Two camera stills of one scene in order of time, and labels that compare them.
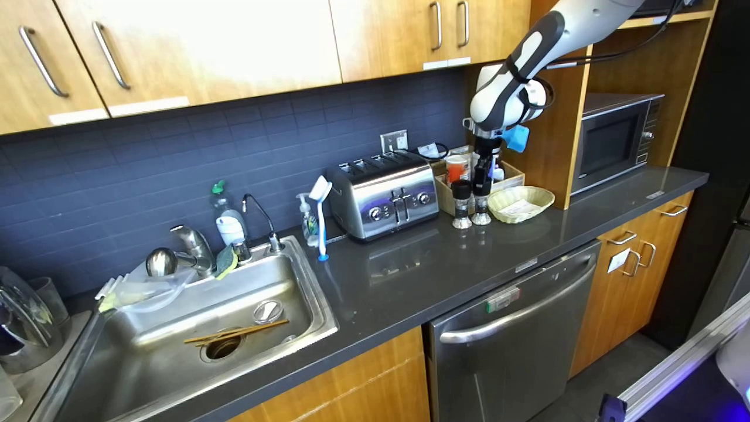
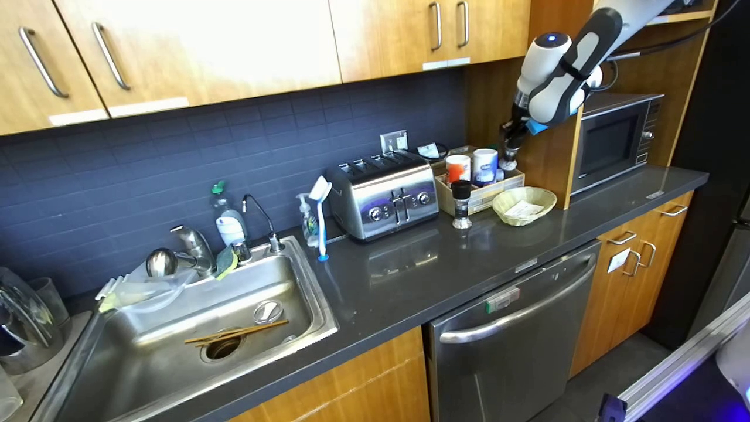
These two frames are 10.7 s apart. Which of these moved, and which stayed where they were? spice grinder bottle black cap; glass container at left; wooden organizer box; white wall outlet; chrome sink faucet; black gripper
Moved: black gripper; spice grinder bottle black cap
Stayed: chrome sink faucet; wooden organizer box; glass container at left; white wall outlet
